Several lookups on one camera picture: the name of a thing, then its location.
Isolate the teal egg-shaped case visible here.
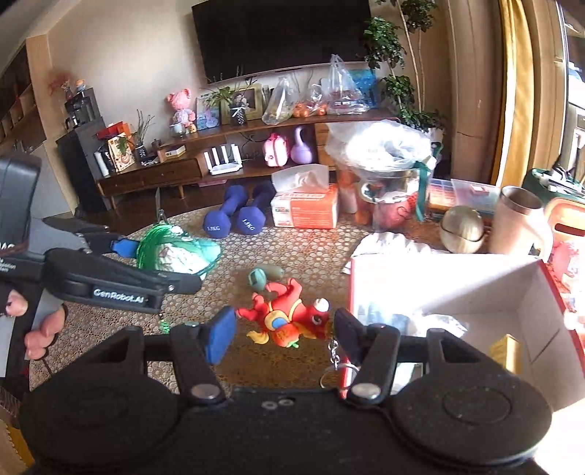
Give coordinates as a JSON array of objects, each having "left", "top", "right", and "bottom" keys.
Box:
[{"left": 248, "top": 264, "right": 285, "bottom": 293}]

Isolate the red dragon toy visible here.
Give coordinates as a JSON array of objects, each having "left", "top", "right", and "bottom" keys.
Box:
[{"left": 235, "top": 278, "right": 362, "bottom": 389}]

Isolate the photo frame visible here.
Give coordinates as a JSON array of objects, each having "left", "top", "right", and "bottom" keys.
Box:
[{"left": 220, "top": 83, "right": 264, "bottom": 124}]

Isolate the small cream box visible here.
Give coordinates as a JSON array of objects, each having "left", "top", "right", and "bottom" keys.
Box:
[{"left": 156, "top": 144, "right": 187, "bottom": 163}]

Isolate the black coffee machine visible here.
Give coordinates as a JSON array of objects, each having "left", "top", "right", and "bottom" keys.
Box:
[{"left": 64, "top": 88, "right": 99, "bottom": 129}]

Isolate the black television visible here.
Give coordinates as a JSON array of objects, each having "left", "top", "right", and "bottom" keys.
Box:
[{"left": 191, "top": 0, "right": 372, "bottom": 85}]

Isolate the orange tissue box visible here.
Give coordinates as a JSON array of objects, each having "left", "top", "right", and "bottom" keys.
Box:
[{"left": 271, "top": 163, "right": 340, "bottom": 229}]

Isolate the purple dumbbell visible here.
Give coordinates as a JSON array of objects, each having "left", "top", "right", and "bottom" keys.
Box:
[
  {"left": 238, "top": 182, "right": 277, "bottom": 236},
  {"left": 202, "top": 185, "right": 248, "bottom": 238}
]

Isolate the clear bag with yellow contents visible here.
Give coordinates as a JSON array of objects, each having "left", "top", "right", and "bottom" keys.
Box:
[{"left": 261, "top": 77, "right": 295, "bottom": 126}]

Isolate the pink bear toy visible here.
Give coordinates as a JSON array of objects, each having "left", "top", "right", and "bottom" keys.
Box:
[{"left": 167, "top": 90, "right": 198, "bottom": 138}]

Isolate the green houseplant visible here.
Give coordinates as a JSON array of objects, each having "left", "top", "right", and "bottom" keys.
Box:
[{"left": 363, "top": 0, "right": 446, "bottom": 133}]

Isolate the pink bag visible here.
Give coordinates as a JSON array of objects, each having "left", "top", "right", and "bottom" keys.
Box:
[{"left": 264, "top": 132, "right": 290, "bottom": 167}]

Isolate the clear fruit container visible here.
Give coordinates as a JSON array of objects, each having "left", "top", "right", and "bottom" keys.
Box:
[{"left": 336, "top": 164, "right": 433, "bottom": 231}]

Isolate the red cardboard box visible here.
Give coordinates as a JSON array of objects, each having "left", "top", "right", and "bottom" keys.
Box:
[{"left": 345, "top": 253, "right": 585, "bottom": 412}]

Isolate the clear bag with plastic tray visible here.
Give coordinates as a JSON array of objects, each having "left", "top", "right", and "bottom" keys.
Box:
[{"left": 327, "top": 54, "right": 371, "bottom": 115}]

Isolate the round cream container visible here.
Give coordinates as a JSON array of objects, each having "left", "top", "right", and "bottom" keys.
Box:
[{"left": 440, "top": 205, "right": 486, "bottom": 254}]

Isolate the cream cup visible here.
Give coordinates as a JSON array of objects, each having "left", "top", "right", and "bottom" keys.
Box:
[{"left": 487, "top": 185, "right": 547, "bottom": 259}]

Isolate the person's left hand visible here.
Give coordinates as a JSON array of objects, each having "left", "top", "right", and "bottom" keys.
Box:
[{"left": 0, "top": 288, "right": 69, "bottom": 366}]

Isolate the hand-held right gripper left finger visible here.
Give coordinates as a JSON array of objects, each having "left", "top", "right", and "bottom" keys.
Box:
[{"left": 107, "top": 305, "right": 238, "bottom": 405}]

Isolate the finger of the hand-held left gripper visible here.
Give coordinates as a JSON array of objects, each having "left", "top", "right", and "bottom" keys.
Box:
[
  {"left": 43, "top": 217, "right": 140, "bottom": 259},
  {"left": 41, "top": 249, "right": 203, "bottom": 316}
]

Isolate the green tassel net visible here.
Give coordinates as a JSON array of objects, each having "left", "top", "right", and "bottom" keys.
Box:
[{"left": 136, "top": 223, "right": 222, "bottom": 280}]

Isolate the wooden TV cabinet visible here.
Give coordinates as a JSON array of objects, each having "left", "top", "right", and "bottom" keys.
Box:
[{"left": 96, "top": 107, "right": 398, "bottom": 211}]

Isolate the clear storage box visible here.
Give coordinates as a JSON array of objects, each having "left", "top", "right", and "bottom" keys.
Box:
[{"left": 427, "top": 178, "right": 501, "bottom": 215}]

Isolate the bag of oranges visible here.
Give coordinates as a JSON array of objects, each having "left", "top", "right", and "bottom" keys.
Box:
[{"left": 292, "top": 82, "right": 330, "bottom": 117}]

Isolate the yellow box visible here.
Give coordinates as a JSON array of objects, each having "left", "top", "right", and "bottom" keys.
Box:
[{"left": 490, "top": 333, "right": 522, "bottom": 373}]

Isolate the yellow curtain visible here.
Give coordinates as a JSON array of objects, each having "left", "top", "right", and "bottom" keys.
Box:
[{"left": 498, "top": 0, "right": 535, "bottom": 188}]

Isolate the white crumpled cloth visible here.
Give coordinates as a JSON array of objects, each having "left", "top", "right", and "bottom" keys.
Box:
[{"left": 350, "top": 231, "right": 451, "bottom": 275}]

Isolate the large clear plastic bag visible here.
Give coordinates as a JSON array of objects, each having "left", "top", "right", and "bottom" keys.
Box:
[{"left": 325, "top": 119, "right": 434, "bottom": 172}]

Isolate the black side cabinet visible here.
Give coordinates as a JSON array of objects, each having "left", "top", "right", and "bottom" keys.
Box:
[{"left": 56, "top": 116, "right": 120, "bottom": 213}]

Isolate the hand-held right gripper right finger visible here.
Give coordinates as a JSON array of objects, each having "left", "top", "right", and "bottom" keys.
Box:
[{"left": 333, "top": 308, "right": 458, "bottom": 405}]

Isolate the small colourful picture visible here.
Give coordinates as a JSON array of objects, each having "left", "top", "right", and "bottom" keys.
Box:
[{"left": 196, "top": 94, "right": 221, "bottom": 129}]

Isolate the dry twig vase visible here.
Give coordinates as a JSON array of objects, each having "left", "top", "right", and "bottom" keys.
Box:
[{"left": 130, "top": 110, "right": 156, "bottom": 160}]

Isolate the patterned gift bag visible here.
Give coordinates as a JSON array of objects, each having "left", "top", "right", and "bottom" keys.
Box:
[{"left": 107, "top": 134, "right": 137, "bottom": 173}]

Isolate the potted grass plant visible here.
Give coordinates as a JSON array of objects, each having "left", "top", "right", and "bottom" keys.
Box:
[{"left": 201, "top": 68, "right": 257, "bottom": 126}]

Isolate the white router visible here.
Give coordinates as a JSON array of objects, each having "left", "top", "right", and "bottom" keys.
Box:
[{"left": 203, "top": 142, "right": 244, "bottom": 176}]

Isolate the white plastic packet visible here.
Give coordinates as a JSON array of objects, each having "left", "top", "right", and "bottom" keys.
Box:
[{"left": 359, "top": 301, "right": 469, "bottom": 341}]

